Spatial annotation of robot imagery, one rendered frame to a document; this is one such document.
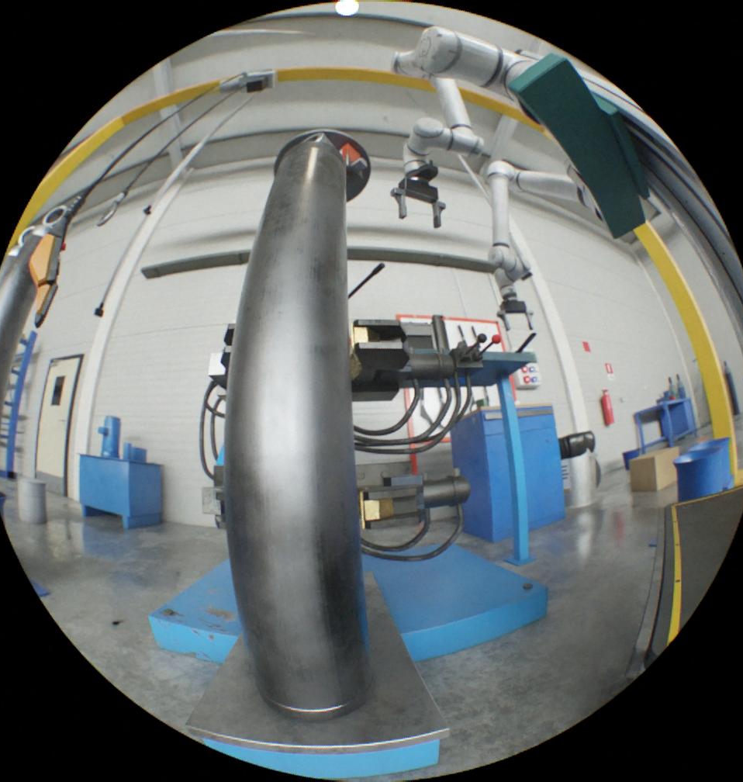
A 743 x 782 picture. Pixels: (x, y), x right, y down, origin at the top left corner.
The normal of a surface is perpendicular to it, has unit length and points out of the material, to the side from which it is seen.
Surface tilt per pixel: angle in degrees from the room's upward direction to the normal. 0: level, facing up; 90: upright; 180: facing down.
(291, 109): 173
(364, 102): 173
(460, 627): 90
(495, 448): 90
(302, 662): 90
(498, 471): 90
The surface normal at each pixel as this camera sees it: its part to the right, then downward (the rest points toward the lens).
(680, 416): -0.99, 0.02
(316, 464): 0.58, -0.27
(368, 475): 0.14, -0.29
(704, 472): -0.83, -0.11
